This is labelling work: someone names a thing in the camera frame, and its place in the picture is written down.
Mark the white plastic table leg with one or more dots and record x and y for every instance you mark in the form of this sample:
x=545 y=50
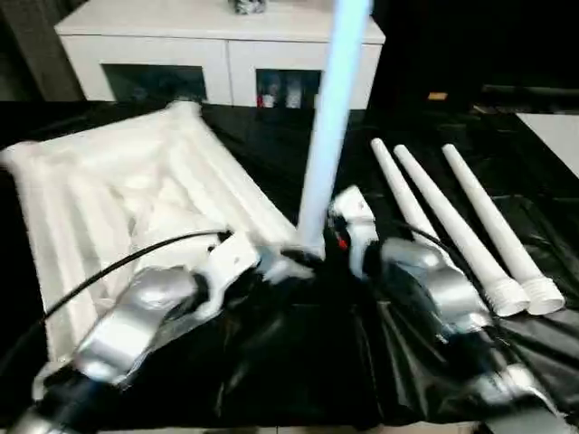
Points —
x=330 y=117
x=398 y=185
x=457 y=226
x=498 y=221

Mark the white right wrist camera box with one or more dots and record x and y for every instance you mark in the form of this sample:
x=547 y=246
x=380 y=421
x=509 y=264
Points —
x=355 y=221

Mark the small yellow box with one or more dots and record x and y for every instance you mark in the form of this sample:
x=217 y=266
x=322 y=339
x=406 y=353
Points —
x=438 y=96

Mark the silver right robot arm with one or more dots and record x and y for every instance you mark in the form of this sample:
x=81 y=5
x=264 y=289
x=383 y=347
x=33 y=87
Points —
x=443 y=298

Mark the white plastic table top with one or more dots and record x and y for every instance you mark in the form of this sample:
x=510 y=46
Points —
x=118 y=199

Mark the white cabinet with glass doors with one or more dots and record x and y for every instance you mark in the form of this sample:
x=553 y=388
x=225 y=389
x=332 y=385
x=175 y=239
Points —
x=145 y=32

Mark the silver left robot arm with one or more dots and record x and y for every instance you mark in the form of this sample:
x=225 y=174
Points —
x=127 y=325

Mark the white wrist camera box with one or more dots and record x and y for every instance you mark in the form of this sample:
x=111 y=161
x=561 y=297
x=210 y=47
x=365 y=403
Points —
x=231 y=262
x=355 y=221

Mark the white side table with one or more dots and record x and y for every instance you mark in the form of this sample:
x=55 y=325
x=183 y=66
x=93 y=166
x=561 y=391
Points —
x=554 y=136

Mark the black work mat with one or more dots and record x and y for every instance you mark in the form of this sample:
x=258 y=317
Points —
x=298 y=362

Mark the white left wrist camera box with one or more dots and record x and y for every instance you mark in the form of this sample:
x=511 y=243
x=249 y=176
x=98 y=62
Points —
x=231 y=262

